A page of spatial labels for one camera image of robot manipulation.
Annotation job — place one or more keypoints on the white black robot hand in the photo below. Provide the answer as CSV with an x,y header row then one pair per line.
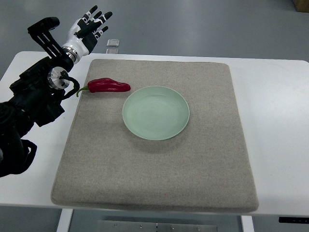
x,y
84,34

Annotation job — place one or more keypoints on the red chili pepper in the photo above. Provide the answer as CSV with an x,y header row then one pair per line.
x,y
104,85

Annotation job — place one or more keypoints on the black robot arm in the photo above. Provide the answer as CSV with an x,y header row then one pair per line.
x,y
37,98

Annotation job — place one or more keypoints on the light green plate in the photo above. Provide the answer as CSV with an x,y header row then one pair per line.
x,y
155,113

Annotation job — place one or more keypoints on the white table leg left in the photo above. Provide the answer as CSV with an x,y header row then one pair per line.
x,y
64,220

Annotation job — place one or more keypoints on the white table leg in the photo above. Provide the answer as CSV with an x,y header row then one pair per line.
x,y
64,220
247,223

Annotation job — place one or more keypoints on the beige felt mat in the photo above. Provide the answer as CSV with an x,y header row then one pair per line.
x,y
205,168

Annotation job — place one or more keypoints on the cardboard box corner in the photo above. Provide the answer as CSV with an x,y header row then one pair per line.
x,y
301,5

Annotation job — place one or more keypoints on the white table leg right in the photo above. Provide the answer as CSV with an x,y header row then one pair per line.
x,y
247,223

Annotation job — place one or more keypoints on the black table control panel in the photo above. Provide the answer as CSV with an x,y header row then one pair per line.
x,y
294,220

